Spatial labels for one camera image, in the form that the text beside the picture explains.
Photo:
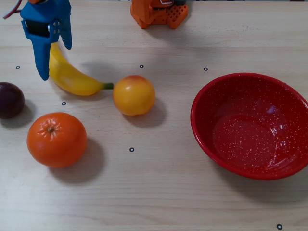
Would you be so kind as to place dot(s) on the dark purple plum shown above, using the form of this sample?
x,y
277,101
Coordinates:
x,y
10,101

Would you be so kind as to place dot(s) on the orange robot base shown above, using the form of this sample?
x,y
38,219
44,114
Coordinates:
x,y
146,14

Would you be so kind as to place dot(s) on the yellow orange peach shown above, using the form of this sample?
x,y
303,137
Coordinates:
x,y
133,96

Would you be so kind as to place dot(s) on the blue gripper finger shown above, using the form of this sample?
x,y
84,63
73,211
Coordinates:
x,y
42,60
65,33

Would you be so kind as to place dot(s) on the yellow plastic banana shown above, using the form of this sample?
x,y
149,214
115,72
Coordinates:
x,y
69,79

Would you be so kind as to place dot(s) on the red speckled enamel bowl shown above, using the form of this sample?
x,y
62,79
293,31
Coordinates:
x,y
250,130

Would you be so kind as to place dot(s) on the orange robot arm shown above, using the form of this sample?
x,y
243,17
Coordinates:
x,y
36,1

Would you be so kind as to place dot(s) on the orange fruit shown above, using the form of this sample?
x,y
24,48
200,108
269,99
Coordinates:
x,y
56,142

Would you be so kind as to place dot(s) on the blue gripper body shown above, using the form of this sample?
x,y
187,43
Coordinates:
x,y
45,15

